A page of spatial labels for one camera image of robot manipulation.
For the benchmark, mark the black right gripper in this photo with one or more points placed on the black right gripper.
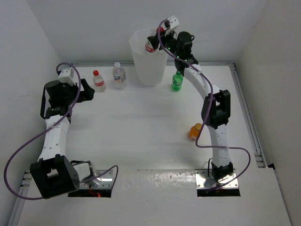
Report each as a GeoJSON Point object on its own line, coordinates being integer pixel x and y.
{"type": "Point", "coordinates": [155, 41]}

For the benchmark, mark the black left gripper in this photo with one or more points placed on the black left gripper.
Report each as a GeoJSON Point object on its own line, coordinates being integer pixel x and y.
{"type": "Point", "coordinates": [86, 95]}

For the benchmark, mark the tall red-cap red-label bottle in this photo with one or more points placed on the tall red-cap red-label bottle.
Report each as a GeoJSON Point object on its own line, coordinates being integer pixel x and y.
{"type": "Point", "coordinates": [152, 42]}

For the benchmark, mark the small red-cap red-label bottle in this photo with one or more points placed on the small red-cap red-label bottle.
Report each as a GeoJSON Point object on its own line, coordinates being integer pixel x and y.
{"type": "Point", "coordinates": [98, 81]}

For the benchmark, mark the white-cap clear labelled bottle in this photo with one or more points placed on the white-cap clear labelled bottle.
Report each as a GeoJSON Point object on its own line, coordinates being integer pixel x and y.
{"type": "Point", "coordinates": [119, 76]}

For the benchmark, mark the orange juice bottle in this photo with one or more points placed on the orange juice bottle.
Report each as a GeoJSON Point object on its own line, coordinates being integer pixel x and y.
{"type": "Point", "coordinates": [194, 132]}

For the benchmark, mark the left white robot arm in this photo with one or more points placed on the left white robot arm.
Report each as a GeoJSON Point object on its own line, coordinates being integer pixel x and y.
{"type": "Point", "coordinates": [53, 173]}

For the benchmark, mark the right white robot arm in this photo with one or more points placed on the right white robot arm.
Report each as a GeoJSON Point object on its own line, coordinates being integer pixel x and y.
{"type": "Point", "coordinates": [216, 102]}

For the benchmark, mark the white plastic bin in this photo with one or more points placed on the white plastic bin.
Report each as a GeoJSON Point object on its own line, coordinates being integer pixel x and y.
{"type": "Point", "coordinates": [150, 67]}

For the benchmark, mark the green soda bottle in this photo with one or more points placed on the green soda bottle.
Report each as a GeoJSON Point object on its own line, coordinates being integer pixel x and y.
{"type": "Point", "coordinates": [177, 81]}

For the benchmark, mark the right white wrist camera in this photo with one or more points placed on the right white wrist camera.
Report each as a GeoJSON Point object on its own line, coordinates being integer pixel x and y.
{"type": "Point", "coordinates": [171, 23]}

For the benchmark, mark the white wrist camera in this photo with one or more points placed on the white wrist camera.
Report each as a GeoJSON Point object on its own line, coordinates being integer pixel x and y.
{"type": "Point", "coordinates": [68, 76]}
{"type": "Point", "coordinates": [171, 23]}

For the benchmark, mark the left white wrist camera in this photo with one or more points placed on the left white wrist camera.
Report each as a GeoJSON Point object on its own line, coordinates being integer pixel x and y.
{"type": "Point", "coordinates": [68, 76]}

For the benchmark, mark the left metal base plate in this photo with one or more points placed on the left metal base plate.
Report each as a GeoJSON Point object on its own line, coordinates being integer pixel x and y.
{"type": "Point", "coordinates": [103, 181]}

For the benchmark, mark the metal base plate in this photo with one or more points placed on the metal base plate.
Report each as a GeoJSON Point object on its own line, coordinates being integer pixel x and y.
{"type": "Point", "coordinates": [204, 180]}
{"type": "Point", "coordinates": [103, 181]}

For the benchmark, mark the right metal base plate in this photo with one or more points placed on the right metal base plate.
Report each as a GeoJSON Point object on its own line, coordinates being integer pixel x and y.
{"type": "Point", "coordinates": [204, 180]}

